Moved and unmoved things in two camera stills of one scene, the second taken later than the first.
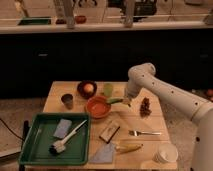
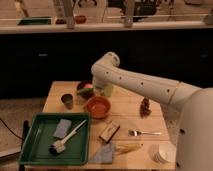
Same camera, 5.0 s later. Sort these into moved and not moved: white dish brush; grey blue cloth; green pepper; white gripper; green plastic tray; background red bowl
Moved: green pepper; white gripper
Not moved: white dish brush; background red bowl; grey blue cloth; green plastic tray
